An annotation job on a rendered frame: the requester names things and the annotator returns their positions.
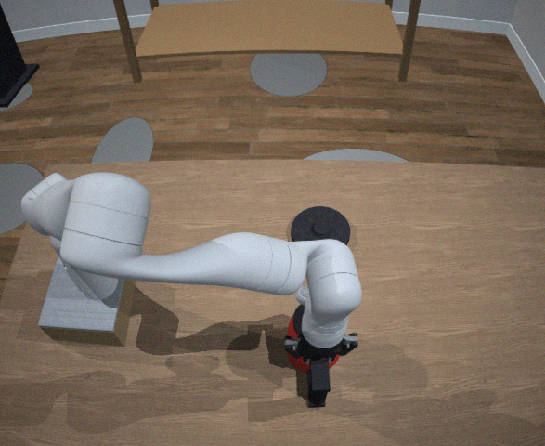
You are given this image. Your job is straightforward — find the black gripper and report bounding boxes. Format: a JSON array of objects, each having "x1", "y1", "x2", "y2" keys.
[{"x1": 284, "y1": 331, "x2": 358, "y2": 364}]

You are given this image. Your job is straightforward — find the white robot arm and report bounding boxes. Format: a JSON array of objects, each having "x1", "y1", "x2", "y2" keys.
[{"x1": 21, "y1": 173, "x2": 362, "y2": 348}]

